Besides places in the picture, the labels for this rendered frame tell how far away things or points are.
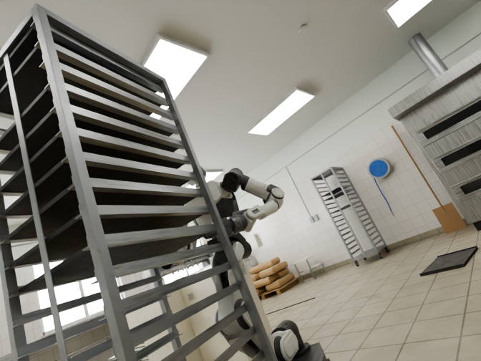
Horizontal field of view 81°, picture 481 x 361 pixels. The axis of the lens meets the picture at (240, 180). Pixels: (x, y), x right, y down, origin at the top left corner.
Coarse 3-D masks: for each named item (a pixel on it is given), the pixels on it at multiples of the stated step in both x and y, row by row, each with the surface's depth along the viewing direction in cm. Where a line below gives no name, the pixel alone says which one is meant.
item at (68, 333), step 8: (144, 304) 126; (128, 312) 115; (96, 320) 106; (104, 320) 108; (72, 328) 98; (80, 328) 100; (88, 328) 102; (48, 336) 91; (64, 336) 95; (72, 336) 95; (32, 344) 87; (40, 344) 89; (48, 344) 90; (16, 352) 83; (24, 352) 84; (32, 352) 84
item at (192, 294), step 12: (192, 288) 266; (204, 288) 252; (252, 288) 251; (192, 300) 268; (204, 312) 255; (264, 312) 247; (192, 324) 272; (204, 324) 257; (264, 324) 240; (216, 336) 245; (204, 348) 260; (216, 348) 246; (204, 360) 262; (228, 360) 235; (240, 360) 224
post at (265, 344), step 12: (168, 96) 146; (180, 120) 143; (180, 132) 141; (192, 156) 136; (204, 180) 133; (204, 192) 131; (216, 216) 127; (216, 228) 126; (228, 240) 125; (228, 252) 122; (240, 276) 119; (240, 288) 118; (252, 300) 117; (252, 312) 115; (264, 336) 112; (264, 348) 111; (276, 360) 111
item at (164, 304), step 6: (150, 270) 142; (156, 270) 142; (156, 282) 139; (162, 300) 137; (162, 306) 136; (168, 306) 137; (162, 312) 136; (168, 330) 133; (174, 342) 131; (180, 342) 133; (174, 348) 131; (186, 360) 131
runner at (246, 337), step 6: (252, 330) 112; (246, 336) 108; (252, 336) 110; (234, 342) 100; (240, 342) 103; (228, 348) 96; (234, 348) 99; (222, 354) 92; (228, 354) 95; (234, 354) 97; (216, 360) 89; (222, 360) 91
